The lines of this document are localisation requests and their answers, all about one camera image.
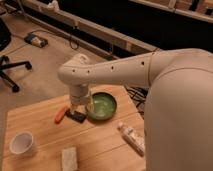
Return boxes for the black rectangular block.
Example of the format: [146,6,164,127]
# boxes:
[65,110,86,123]

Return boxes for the green ceramic bowl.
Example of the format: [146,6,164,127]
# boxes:
[85,92,117,121]

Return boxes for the white sponge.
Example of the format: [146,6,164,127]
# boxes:
[62,147,78,171]

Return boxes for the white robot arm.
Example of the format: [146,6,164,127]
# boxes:
[58,48,213,171]

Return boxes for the black office chair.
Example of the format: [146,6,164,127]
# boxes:
[0,18,32,93]

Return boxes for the black floor cables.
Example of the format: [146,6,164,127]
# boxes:
[123,85,150,118]

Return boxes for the long metal rail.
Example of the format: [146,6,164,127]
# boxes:
[18,0,160,54]

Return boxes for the white tube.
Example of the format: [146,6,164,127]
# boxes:
[117,122,145,156]

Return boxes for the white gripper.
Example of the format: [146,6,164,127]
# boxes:
[69,84,94,115]

